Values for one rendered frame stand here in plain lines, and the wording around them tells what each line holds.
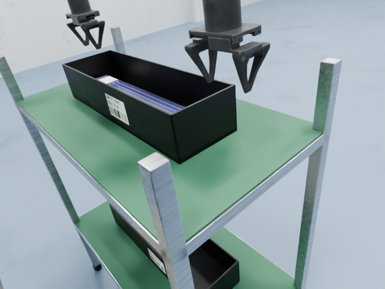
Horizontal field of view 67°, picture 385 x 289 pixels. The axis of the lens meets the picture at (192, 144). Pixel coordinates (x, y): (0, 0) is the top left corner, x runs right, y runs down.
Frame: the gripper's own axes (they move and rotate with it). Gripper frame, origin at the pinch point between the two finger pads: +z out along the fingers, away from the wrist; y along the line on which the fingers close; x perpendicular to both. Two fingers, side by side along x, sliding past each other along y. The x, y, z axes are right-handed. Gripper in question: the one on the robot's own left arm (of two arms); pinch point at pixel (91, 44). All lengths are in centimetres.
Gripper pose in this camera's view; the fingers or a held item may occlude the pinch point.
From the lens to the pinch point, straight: 99.5
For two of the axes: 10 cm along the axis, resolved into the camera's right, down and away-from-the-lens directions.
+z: 1.3, 8.3, 5.4
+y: -6.5, -3.4, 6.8
